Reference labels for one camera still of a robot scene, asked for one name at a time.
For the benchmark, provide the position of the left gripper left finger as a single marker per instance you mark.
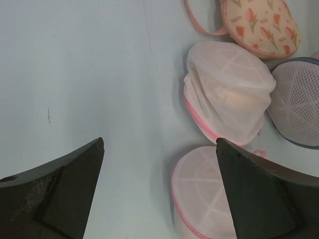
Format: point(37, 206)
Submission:
point(53, 200)

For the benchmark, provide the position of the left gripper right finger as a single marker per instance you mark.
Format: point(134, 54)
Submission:
point(267, 200)

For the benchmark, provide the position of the grey trimmed mesh laundry bag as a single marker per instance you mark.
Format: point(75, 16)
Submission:
point(294, 108)

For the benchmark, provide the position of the pink mesh bag front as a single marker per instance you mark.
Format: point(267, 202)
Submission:
point(201, 209)

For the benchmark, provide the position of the pink mesh bag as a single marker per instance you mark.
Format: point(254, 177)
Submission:
point(201, 209)
point(227, 91)

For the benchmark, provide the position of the pink mesh bag middle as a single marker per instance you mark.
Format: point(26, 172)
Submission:
point(227, 91)

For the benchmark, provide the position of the floral orange laundry bag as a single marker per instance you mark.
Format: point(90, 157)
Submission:
point(266, 28)

